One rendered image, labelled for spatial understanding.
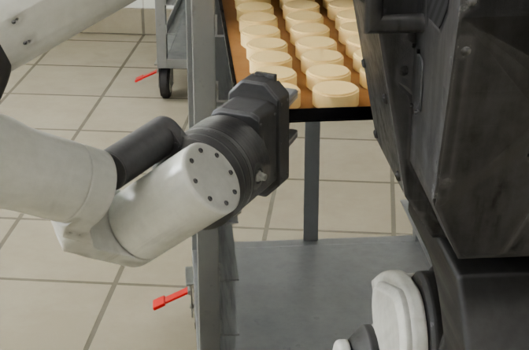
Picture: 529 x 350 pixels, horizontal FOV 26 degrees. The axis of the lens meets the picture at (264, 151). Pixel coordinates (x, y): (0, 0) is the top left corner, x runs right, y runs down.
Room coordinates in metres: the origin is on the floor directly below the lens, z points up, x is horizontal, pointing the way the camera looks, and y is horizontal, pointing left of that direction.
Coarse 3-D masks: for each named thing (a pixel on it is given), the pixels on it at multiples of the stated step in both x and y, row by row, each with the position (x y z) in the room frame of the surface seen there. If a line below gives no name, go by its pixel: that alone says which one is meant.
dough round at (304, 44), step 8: (304, 40) 1.33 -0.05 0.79; (312, 40) 1.33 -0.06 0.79; (320, 40) 1.33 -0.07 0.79; (328, 40) 1.33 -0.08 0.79; (296, 48) 1.32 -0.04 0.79; (304, 48) 1.31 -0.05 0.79; (312, 48) 1.31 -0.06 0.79; (320, 48) 1.31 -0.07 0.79; (328, 48) 1.31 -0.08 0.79; (336, 48) 1.33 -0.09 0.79; (296, 56) 1.32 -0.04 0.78
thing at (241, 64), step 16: (224, 0) 1.60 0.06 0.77; (272, 0) 1.60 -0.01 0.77; (320, 0) 1.60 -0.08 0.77; (224, 16) 1.52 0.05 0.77; (240, 32) 1.44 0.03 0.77; (288, 32) 1.44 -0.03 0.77; (336, 32) 1.44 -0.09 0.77; (240, 48) 1.37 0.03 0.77; (288, 48) 1.37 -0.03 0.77; (240, 64) 1.30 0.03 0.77; (352, 64) 1.30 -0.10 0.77; (240, 80) 1.24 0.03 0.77; (304, 80) 1.24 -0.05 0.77; (352, 80) 1.24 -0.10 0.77; (304, 96) 1.19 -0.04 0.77; (368, 96) 1.19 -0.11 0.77
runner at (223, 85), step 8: (216, 40) 1.72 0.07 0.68; (224, 40) 1.72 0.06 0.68; (216, 48) 1.68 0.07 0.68; (224, 48) 1.68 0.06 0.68; (216, 56) 1.64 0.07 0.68; (224, 56) 1.64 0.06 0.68; (216, 64) 1.59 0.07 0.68; (224, 64) 1.59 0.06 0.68; (216, 72) 1.47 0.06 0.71; (224, 72) 1.56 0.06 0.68; (216, 80) 1.44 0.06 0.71; (224, 80) 1.52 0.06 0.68; (216, 88) 1.44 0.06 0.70; (224, 88) 1.49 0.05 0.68; (216, 96) 1.44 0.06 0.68; (224, 96) 1.45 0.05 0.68
